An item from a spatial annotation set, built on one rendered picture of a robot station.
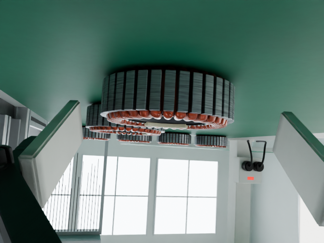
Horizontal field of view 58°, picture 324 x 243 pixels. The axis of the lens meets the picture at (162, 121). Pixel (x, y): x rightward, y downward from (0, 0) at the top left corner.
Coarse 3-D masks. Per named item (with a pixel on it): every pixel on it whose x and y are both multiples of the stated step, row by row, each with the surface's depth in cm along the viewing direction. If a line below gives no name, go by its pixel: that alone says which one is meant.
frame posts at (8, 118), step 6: (0, 114) 43; (0, 120) 42; (6, 120) 43; (0, 126) 42; (6, 126) 43; (0, 132) 42; (6, 132) 44; (0, 138) 42; (6, 138) 44; (0, 144) 42; (6, 144) 44
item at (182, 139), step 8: (88, 128) 83; (88, 136) 83; (96, 136) 83; (104, 136) 85; (120, 136) 87; (128, 136) 86; (136, 136) 86; (144, 136) 87; (160, 136) 91; (168, 136) 90; (176, 136) 89; (184, 136) 90; (200, 136) 94; (208, 136) 93; (216, 136) 93; (224, 136) 95; (168, 144) 99; (176, 144) 90; (184, 144) 91; (200, 144) 94; (208, 144) 92; (216, 144) 92; (224, 144) 94
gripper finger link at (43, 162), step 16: (64, 112) 17; (80, 112) 19; (48, 128) 15; (64, 128) 16; (80, 128) 19; (32, 144) 13; (48, 144) 14; (64, 144) 16; (80, 144) 19; (32, 160) 13; (48, 160) 14; (64, 160) 16; (32, 176) 13; (48, 176) 14; (32, 192) 13; (48, 192) 14
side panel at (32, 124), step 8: (16, 112) 50; (24, 112) 50; (32, 112) 54; (24, 120) 50; (32, 120) 56; (40, 120) 65; (24, 128) 50; (32, 128) 61; (40, 128) 66; (24, 136) 50
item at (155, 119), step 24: (120, 72) 21; (144, 72) 20; (168, 72) 20; (192, 72) 21; (120, 96) 21; (144, 96) 20; (168, 96) 20; (192, 96) 20; (216, 96) 21; (120, 120) 24; (144, 120) 27; (168, 120) 28; (192, 120) 20; (216, 120) 22
